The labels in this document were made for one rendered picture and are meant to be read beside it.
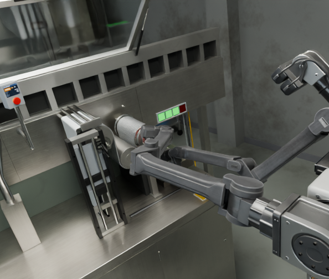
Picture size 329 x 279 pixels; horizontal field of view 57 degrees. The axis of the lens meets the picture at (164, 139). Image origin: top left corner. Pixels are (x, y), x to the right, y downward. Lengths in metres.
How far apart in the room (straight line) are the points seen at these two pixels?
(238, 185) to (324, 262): 0.23
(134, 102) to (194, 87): 0.48
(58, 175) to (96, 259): 0.60
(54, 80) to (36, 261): 0.91
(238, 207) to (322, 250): 0.21
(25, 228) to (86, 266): 0.37
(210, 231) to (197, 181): 1.06
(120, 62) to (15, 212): 0.98
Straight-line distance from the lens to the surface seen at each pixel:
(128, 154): 1.61
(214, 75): 2.29
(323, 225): 0.65
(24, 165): 1.81
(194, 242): 1.80
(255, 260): 2.58
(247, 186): 0.73
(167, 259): 1.73
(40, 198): 1.92
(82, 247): 1.60
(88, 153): 1.40
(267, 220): 0.69
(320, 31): 3.26
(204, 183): 0.80
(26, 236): 1.69
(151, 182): 1.70
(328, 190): 0.70
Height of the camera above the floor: 1.93
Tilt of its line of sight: 26 degrees down
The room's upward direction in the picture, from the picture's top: 10 degrees counter-clockwise
